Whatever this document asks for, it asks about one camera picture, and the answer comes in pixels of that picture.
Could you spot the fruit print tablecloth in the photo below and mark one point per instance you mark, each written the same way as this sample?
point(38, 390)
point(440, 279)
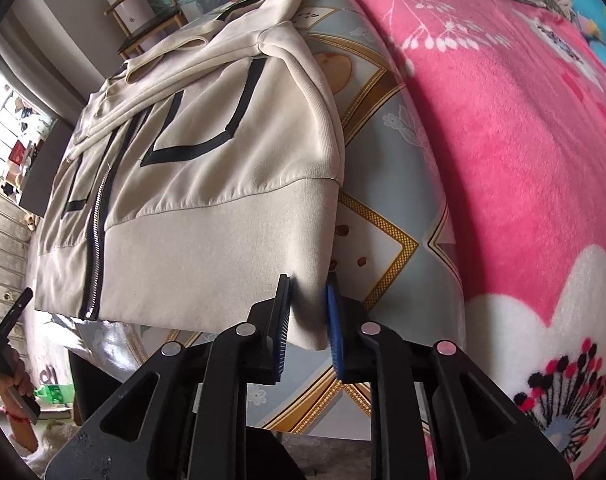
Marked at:
point(383, 160)

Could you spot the pink floral blanket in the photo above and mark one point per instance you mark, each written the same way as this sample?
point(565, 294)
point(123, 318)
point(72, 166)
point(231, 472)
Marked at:
point(508, 160)

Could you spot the red box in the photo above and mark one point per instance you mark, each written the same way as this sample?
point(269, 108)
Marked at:
point(19, 152)

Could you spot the grey curtain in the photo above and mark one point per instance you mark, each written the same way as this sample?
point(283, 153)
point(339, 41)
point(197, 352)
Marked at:
point(43, 50)

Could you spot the green plastic bottle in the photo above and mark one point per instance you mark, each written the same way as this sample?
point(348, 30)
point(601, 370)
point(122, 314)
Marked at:
point(55, 394)

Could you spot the white box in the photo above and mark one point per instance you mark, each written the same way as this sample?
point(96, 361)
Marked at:
point(128, 7)

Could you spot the metal window railing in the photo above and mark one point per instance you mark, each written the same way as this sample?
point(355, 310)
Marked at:
point(3, 240)

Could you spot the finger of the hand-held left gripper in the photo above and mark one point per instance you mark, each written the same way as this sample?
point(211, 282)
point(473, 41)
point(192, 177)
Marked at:
point(13, 312)

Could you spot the wooden chair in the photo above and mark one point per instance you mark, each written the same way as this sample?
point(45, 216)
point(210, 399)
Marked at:
point(153, 20)

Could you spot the person's left hand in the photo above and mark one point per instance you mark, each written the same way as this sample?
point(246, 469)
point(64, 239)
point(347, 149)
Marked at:
point(20, 375)

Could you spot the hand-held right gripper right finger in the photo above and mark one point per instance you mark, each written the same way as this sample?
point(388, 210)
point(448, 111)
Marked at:
point(335, 325)

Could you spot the cream zip jacket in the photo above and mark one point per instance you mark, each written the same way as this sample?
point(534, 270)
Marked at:
point(208, 240)

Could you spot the dark cabinet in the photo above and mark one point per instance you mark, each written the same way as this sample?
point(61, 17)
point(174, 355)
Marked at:
point(48, 170)

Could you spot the person's left forearm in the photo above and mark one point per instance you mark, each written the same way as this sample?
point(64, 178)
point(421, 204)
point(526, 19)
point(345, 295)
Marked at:
point(23, 430)

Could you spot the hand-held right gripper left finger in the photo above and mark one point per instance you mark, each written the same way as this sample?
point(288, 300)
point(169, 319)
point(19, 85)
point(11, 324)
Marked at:
point(278, 320)

